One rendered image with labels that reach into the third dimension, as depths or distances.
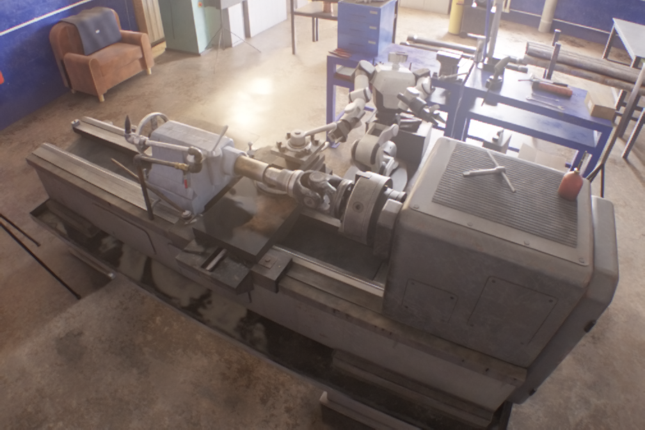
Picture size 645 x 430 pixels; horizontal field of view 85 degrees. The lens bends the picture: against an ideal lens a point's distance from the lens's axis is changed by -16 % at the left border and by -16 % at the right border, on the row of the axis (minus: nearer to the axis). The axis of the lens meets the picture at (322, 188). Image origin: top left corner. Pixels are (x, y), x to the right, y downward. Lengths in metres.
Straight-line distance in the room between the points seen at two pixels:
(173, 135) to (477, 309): 1.38
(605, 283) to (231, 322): 1.55
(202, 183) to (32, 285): 1.85
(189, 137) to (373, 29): 1.93
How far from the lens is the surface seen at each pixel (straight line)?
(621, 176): 4.42
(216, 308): 2.10
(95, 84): 5.13
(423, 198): 1.19
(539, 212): 1.27
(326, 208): 1.54
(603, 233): 1.40
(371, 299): 1.55
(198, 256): 1.68
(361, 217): 1.38
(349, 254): 1.82
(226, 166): 1.70
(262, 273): 1.58
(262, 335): 1.97
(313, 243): 1.86
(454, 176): 1.29
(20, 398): 2.78
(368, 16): 3.31
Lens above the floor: 2.10
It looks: 40 degrees down
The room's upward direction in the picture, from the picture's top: straight up
